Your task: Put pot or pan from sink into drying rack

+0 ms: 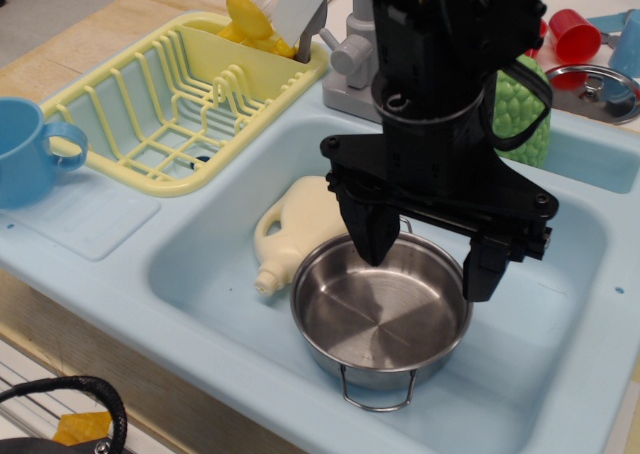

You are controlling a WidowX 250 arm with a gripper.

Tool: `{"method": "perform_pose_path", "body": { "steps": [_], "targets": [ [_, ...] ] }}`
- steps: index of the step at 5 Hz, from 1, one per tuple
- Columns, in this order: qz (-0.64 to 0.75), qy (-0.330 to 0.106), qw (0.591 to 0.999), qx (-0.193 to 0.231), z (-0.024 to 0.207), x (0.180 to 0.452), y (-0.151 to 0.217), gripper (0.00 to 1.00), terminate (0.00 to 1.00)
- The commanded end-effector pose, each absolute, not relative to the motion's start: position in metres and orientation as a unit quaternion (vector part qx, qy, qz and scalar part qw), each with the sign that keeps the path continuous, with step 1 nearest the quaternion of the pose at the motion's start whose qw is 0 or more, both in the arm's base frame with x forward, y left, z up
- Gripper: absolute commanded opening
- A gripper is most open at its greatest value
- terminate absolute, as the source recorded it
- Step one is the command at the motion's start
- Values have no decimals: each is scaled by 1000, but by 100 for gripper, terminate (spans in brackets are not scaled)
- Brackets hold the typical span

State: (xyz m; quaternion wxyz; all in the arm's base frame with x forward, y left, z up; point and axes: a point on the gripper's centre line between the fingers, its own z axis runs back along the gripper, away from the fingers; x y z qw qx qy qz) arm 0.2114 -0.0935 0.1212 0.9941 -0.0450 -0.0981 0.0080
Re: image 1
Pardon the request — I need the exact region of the red plastic cup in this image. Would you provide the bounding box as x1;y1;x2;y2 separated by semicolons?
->
538;9;601;64

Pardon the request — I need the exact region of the stainless steel pot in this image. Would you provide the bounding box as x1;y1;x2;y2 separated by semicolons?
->
290;228;473;413

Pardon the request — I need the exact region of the light blue toy sink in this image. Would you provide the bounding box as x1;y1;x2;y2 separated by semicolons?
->
1;93;639;453

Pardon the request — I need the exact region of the yellow plastic drying rack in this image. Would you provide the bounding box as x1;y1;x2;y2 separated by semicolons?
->
41;11;329;197

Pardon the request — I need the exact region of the steel pot lid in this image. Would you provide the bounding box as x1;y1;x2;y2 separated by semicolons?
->
546;64;639;125

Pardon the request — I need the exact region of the grey toy faucet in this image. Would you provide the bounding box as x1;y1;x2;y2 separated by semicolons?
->
319;0;381;123

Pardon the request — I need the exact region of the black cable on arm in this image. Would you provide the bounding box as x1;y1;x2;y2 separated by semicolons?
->
477;61;555;153

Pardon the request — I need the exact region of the black braided cable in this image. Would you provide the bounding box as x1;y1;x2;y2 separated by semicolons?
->
0;375;129;454

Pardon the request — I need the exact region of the cream plastic detergent bottle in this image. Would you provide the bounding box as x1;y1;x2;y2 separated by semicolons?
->
254;176;347;296

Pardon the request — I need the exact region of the blue plastic mug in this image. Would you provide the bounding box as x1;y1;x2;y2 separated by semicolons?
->
1;97;88;210

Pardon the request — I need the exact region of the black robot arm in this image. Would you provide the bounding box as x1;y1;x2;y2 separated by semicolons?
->
320;0;559;302

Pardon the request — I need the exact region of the green textured plastic cup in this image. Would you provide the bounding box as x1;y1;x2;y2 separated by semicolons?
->
493;71;551;168

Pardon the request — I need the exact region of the yellow dish brush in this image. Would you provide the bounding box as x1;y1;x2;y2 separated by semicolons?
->
217;0;297;59

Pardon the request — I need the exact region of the grey plastic spatula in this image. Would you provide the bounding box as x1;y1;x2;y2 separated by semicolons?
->
272;0;326;63

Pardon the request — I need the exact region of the yellow plastic piece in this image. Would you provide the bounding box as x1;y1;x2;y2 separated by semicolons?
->
52;411;112;446

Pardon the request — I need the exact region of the light blue plastic cup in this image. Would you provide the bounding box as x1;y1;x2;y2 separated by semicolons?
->
588;9;639;78

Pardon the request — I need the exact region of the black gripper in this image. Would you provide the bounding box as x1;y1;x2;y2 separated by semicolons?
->
319;76;560;304

